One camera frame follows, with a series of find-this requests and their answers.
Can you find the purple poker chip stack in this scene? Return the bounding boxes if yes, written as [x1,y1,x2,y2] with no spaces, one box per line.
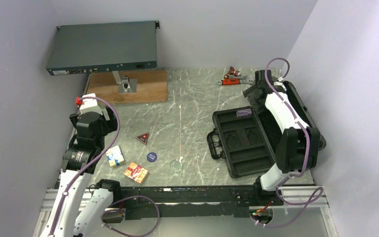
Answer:
[236,109,252,118]

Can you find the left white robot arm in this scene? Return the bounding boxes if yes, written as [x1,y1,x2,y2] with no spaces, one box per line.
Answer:
[41,106,122,237]

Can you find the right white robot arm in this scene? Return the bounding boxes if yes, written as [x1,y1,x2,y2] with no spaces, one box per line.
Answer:
[243,70,326,205]

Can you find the black poker set case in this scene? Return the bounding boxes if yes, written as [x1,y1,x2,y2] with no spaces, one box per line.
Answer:
[206,80,327,179]

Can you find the blue playing card box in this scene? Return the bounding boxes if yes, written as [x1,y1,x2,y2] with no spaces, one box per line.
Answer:
[106,145,125,168]

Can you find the red triangular dealer button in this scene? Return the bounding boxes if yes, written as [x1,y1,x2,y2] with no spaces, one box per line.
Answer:
[136,132,150,146]

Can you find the blue round dealer button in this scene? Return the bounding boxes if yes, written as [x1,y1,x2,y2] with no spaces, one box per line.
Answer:
[147,152,157,162]

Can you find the wooden base board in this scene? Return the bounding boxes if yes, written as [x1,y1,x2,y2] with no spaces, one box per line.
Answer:
[86,70,168,104]

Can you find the dark green rack device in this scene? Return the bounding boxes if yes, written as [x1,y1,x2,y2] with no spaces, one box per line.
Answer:
[46,20,160,76]

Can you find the clear round dealer button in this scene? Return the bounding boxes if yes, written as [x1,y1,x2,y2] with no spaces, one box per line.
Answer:
[170,160,183,173]

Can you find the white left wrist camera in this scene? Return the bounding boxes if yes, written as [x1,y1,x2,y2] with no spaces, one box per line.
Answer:
[76,97,103,115]

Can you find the brown hose nozzle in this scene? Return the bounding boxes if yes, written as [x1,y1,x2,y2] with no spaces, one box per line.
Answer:
[224,66,241,79]

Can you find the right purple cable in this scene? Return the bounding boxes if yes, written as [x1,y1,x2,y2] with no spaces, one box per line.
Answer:
[250,58,324,229]

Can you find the purple cable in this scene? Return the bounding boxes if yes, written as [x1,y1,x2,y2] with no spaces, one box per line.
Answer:
[250,58,324,229]
[47,96,161,237]

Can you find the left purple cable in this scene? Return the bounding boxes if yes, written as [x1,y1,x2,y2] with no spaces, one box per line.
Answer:
[47,96,161,237]

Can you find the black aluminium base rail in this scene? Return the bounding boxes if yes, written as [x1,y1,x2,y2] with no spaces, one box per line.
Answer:
[40,186,329,225]

